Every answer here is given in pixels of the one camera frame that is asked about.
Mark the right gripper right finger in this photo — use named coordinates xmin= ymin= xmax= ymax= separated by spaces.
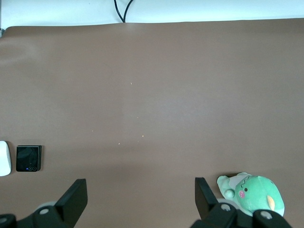
xmin=190 ymin=177 xmax=298 ymax=228

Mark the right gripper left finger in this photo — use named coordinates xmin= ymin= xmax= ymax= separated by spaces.
xmin=0 ymin=178 xmax=88 ymax=228

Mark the black smartphone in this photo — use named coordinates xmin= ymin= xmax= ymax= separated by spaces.
xmin=16 ymin=145 xmax=42 ymax=172

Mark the white computer mouse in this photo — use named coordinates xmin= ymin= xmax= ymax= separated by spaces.
xmin=0 ymin=141 xmax=12 ymax=177

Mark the green dinosaur plush toy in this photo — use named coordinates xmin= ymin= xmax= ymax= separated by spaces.
xmin=216 ymin=172 xmax=285 ymax=217

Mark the brown table mat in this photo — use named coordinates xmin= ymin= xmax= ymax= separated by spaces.
xmin=0 ymin=20 xmax=304 ymax=228

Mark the black cable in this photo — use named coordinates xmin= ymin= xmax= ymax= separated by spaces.
xmin=123 ymin=0 xmax=134 ymax=23
xmin=114 ymin=0 xmax=125 ymax=23

